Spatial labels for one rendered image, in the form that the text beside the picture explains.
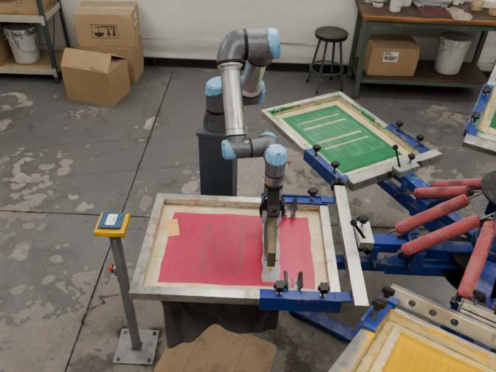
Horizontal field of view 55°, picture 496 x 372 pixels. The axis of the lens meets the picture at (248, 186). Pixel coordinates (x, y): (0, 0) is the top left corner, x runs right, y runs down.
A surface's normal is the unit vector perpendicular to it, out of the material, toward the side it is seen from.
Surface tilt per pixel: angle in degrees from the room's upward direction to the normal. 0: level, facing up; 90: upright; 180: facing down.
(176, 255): 0
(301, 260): 0
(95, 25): 90
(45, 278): 0
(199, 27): 90
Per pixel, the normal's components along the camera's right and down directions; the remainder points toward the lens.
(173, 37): -0.04, 0.62
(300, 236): 0.03, -0.78
